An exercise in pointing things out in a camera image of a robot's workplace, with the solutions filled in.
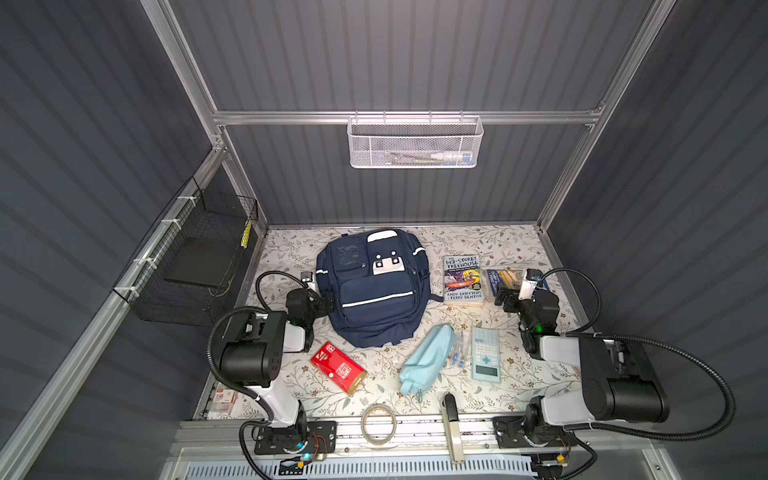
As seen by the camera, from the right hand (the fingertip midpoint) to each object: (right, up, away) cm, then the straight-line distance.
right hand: (520, 284), depth 91 cm
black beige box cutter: (-25, -33, -19) cm, 45 cm away
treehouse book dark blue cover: (+2, +1, +11) cm, 11 cm away
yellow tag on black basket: (-81, +15, -7) cm, 83 cm away
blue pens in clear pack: (-20, -20, -4) cm, 29 cm away
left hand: (-64, -2, +5) cm, 64 cm away
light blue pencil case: (-31, -21, -12) cm, 39 cm away
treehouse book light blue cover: (-15, 0, +10) cm, 18 cm away
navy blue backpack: (-45, 0, +8) cm, 46 cm away
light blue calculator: (-12, -20, -5) cm, 24 cm away
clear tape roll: (-39, -34, -17) cm, 55 cm away
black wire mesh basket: (-93, +5, -17) cm, 94 cm away
